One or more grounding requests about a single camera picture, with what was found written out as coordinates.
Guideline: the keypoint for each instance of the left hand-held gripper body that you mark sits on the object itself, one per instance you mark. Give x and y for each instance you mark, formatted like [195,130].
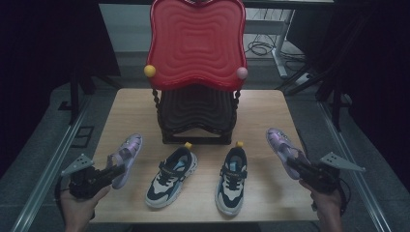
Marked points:
[85,183]

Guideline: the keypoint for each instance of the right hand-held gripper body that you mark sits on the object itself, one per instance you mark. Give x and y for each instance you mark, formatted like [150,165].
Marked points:
[322,179]

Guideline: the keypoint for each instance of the black metal stand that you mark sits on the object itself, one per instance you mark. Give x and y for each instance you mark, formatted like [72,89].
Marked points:
[336,103]
[74,96]

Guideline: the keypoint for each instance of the red and black shoe rack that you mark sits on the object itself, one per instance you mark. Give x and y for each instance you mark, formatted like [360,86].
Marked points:
[196,42]

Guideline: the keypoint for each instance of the navy and white sneaker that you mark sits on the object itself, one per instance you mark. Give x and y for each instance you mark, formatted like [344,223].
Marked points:
[230,193]
[167,183]

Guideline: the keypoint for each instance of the purple sandal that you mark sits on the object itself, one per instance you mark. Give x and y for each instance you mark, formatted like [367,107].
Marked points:
[280,145]
[129,150]

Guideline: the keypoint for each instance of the white metal desk frame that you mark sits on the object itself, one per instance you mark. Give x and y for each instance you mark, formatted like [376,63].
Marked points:
[280,38]

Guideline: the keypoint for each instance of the dark floor socket plate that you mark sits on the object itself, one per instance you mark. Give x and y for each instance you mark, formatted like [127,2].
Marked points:
[83,137]

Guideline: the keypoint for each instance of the person's left hand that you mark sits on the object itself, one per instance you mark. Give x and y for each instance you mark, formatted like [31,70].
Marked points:
[79,211]

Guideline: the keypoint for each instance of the metal floor rail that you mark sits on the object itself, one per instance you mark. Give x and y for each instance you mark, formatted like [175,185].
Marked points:
[351,167]
[48,174]

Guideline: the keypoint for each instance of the person's right hand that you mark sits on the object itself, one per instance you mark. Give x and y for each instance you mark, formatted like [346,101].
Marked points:
[328,206]

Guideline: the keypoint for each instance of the white power strip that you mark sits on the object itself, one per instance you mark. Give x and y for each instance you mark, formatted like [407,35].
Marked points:
[303,79]

